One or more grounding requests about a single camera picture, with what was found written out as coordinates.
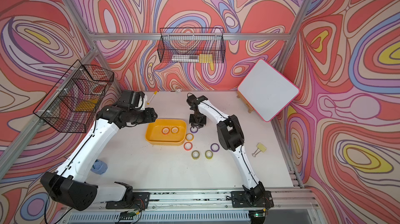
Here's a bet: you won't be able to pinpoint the black wire basket back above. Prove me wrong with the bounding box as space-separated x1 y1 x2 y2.
157 27 226 64

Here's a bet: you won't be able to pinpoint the yellow-green tape roll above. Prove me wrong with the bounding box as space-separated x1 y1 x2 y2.
191 150 200 160
205 150 214 159

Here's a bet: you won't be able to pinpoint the red tape roll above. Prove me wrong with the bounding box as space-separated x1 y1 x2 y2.
183 142 193 151
162 127 170 134

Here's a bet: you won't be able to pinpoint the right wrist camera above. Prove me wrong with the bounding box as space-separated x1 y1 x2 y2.
186 94 208 110

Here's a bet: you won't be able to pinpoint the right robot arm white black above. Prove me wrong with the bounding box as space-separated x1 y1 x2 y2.
186 93 273 209

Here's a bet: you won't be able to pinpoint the black wire basket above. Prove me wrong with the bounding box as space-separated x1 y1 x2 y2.
33 60 114 133
157 27 226 64

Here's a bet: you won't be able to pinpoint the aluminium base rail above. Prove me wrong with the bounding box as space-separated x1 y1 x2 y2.
60 188 325 224

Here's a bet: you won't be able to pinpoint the yellow binder clip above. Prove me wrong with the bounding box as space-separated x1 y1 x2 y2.
252 143 267 157

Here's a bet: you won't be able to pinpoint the white board pink frame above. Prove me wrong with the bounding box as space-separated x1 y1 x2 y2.
237 60 300 122

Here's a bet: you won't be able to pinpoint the blue cloth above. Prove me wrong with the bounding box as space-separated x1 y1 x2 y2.
91 159 108 175

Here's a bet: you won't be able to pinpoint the wooden easel stand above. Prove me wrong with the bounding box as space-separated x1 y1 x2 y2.
237 91 254 114

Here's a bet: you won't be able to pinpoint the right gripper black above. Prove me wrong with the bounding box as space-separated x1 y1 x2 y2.
190 111 207 128

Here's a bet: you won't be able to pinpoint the orange tape roll middle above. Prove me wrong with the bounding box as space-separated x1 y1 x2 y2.
185 133 194 142

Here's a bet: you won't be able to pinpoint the orange tape roll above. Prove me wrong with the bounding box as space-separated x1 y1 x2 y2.
185 133 194 142
171 127 179 133

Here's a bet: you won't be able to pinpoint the black wire basket left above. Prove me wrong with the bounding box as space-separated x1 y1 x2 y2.
33 60 114 133

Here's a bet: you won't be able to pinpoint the yellow item in left basket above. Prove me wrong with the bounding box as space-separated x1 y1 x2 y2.
74 99 99 113

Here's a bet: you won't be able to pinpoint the purple tape roll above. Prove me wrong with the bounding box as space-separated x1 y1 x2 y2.
190 126 199 134
210 143 220 152

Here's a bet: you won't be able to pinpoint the yellow plastic storage box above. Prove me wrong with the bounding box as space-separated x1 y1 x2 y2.
145 119 186 146

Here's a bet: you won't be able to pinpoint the orange tape roll top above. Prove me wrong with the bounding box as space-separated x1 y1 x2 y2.
171 127 179 133

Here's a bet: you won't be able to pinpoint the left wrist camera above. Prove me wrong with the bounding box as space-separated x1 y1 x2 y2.
118 90 146 110

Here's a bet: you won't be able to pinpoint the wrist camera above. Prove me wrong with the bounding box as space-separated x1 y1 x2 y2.
186 94 208 110
118 90 146 110

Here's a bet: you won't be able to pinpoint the white yellow marker pen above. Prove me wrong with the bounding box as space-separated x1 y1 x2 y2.
147 91 158 105

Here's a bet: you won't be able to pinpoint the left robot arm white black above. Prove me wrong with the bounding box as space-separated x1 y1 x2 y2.
40 106 158 211

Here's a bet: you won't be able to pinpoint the yellow block in back basket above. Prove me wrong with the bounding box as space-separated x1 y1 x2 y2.
199 54 214 63

